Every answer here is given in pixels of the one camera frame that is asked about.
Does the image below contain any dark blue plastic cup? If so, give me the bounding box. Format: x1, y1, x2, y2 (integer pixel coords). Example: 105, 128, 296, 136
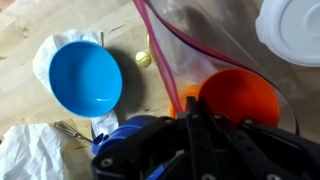
91, 114, 168, 180

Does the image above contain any small metal whisk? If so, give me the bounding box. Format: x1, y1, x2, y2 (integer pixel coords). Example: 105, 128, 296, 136
53, 120, 94, 146

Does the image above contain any clear pink-zip zip lock bag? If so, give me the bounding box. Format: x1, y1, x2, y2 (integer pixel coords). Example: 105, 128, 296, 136
132, 0, 301, 134

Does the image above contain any white round lidded container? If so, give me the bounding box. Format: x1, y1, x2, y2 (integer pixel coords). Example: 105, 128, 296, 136
255, 0, 320, 68

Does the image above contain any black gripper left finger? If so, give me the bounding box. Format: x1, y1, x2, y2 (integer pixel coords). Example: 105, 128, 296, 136
91, 96, 214, 180

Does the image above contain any orange plastic cup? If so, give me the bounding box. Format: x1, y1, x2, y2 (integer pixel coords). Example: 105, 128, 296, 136
198, 67, 281, 128

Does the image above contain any orange round lid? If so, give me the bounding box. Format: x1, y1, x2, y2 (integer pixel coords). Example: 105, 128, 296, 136
169, 84, 203, 119

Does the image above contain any gold lid with ball knob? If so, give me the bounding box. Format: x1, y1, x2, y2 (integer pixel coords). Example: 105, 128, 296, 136
135, 33, 158, 69

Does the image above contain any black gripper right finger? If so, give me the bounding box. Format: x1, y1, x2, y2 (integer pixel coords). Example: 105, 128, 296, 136
199, 99, 320, 180

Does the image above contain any large white crumpled paper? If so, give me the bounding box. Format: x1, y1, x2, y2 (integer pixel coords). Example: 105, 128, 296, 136
0, 123, 69, 180

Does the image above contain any light blue plastic bowl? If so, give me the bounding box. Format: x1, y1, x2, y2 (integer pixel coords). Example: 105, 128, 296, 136
48, 40, 124, 119

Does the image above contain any small white crumpled paper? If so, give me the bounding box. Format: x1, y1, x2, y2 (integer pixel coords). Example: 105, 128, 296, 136
32, 29, 120, 138

